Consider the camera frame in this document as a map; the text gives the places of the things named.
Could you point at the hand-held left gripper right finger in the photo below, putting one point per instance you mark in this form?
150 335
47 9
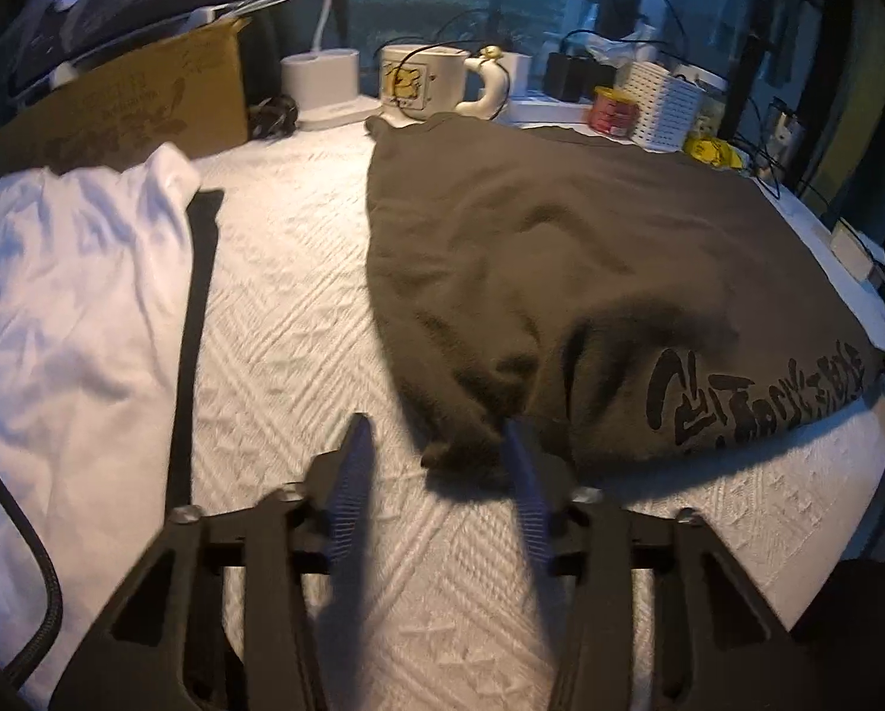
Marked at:
525 481

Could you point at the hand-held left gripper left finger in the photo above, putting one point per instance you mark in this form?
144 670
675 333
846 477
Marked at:
346 489

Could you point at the dark brown t-shirt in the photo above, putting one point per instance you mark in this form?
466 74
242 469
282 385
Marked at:
561 274

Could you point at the white garment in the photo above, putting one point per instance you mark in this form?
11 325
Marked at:
65 311

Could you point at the white power strip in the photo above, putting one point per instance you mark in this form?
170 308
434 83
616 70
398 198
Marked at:
546 109

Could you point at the yellow packet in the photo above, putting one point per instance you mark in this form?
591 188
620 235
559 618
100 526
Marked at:
713 152

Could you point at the red can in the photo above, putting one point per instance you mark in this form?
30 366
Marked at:
614 112

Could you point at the white perforated basket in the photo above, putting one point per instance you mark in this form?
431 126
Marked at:
657 107

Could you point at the small white box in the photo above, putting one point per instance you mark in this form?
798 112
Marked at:
850 248

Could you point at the black charger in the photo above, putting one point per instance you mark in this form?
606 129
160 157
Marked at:
568 78

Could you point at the white charger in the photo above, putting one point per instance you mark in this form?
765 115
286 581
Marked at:
520 74

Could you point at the white desk lamp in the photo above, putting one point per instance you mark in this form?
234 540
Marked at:
324 81

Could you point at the white printed mug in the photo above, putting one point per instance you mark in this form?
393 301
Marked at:
420 78

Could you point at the glass jar white lid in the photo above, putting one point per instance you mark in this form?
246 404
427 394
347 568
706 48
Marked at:
713 107

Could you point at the white crumpled tissue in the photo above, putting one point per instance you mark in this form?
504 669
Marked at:
624 50

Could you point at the cardboard box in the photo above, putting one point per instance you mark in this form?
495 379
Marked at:
131 96

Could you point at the yellow curtain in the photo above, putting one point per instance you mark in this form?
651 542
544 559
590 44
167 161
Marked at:
864 89

